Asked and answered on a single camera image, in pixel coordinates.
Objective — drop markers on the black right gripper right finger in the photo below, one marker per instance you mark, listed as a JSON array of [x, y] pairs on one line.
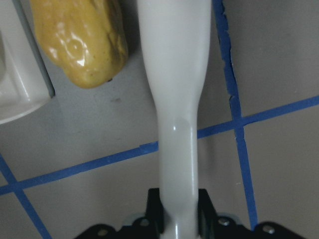
[[206, 215]]

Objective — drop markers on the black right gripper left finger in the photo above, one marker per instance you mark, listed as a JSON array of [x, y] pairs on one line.
[[154, 210]]

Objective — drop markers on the beige hand brush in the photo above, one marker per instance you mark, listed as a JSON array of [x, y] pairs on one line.
[[175, 41]]

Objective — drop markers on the beige plastic dustpan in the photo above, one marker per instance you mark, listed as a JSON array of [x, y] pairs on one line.
[[25, 85]]

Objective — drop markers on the yellow potato-like bread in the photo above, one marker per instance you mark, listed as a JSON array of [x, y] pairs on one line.
[[85, 38]]

